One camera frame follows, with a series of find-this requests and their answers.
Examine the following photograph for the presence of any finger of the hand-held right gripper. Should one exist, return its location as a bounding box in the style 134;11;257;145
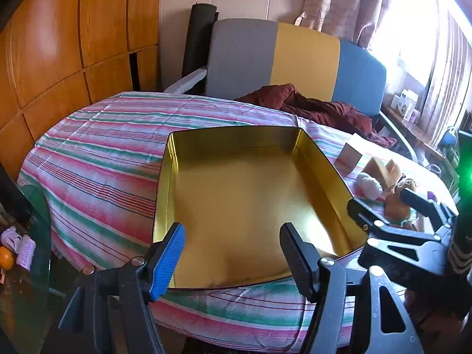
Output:
400;188;458;226
347;198;458;284

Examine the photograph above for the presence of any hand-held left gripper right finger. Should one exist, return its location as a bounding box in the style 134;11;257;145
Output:
279;222;425;354

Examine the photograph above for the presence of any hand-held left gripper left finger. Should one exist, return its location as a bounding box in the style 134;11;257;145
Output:
40;222;187;354

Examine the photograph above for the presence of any white round pastry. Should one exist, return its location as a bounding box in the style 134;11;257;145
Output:
356;173;384;200

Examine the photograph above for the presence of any small yellow cake piece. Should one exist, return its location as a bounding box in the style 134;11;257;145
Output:
385;159;402;189

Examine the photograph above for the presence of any large yellow cake piece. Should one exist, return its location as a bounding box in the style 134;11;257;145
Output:
363;157;391;185

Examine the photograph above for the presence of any small beige carton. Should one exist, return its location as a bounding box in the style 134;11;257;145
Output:
337;133;366;174

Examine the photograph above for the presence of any gold tin box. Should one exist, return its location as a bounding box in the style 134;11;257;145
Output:
152;126;368;290

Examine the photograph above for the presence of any blue round container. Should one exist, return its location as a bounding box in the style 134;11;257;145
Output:
440;126;458;148

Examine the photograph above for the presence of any wooden desk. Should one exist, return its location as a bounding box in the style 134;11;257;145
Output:
381;103;447;161

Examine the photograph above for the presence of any white box blue label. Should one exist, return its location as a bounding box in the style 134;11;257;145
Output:
400;89;420;119

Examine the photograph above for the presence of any striped pink curtain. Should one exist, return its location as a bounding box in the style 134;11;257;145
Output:
420;7;472;148

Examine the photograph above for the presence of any maroon jacket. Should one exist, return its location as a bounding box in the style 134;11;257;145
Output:
234;84;397;150

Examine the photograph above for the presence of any striped tablecloth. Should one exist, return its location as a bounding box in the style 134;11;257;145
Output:
17;92;460;351

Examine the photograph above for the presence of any green glass side table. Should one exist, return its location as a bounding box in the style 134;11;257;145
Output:
0;184;52;354

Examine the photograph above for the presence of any lilac ribbed pouch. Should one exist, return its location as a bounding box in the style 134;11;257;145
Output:
17;237;37;271

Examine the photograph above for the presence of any lilac cloth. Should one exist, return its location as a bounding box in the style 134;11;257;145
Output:
0;228;23;253

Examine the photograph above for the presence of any orange fruit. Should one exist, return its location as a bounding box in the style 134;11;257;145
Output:
0;246;15;271

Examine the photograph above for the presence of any grey yellow blue chair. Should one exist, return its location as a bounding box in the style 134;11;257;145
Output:
164;18;419;163

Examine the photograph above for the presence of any patterned pink curtain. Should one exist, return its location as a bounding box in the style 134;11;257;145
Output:
295;0;395;48

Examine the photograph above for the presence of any black rolled mat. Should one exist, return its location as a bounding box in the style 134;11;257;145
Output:
181;3;219;82

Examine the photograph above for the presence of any wooden wardrobe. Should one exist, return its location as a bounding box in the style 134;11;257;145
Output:
0;0;163;181

